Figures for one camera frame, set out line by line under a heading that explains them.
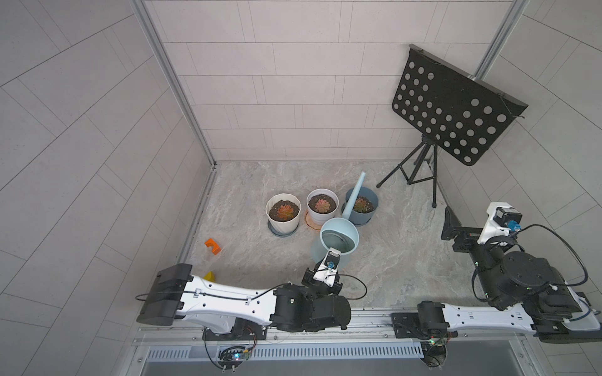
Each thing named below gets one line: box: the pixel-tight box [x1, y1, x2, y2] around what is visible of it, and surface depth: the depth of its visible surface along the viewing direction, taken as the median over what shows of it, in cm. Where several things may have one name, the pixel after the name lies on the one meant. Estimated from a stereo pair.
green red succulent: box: [353, 197, 373, 214], surface depth 95 cm
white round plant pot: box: [305, 188, 340, 226], surface depth 93 cm
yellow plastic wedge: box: [202, 271, 216, 282], surface depth 80 cm
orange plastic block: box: [203, 238, 222, 256], surface depth 88 cm
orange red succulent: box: [276, 204, 294, 221], surface depth 90 cm
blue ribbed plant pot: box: [340, 186, 379, 226], surface depth 93 cm
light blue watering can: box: [309, 171, 367, 262], surface depth 68 cm
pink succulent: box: [314, 198, 331, 214], surface depth 91 cm
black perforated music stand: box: [376, 43, 530, 209], surface depth 77 cm
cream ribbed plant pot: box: [265, 192, 302, 235], surface depth 91 cm
